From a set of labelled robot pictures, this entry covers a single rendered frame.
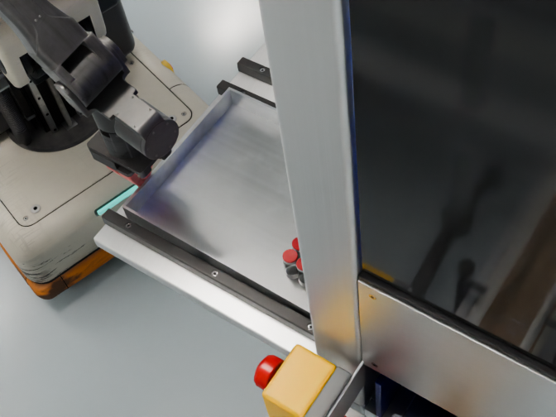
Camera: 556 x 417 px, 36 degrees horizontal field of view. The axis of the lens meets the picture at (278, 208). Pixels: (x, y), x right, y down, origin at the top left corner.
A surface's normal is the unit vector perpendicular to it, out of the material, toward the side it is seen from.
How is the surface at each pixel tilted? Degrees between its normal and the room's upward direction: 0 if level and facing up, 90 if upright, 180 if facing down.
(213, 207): 0
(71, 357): 0
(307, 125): 90
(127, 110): 12
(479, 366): 90
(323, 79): 90
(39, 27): 57
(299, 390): 0
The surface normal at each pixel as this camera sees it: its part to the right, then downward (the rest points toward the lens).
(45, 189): -0.11, -0.55
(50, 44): 0.48, 0.21
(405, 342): -0.56, 0.72
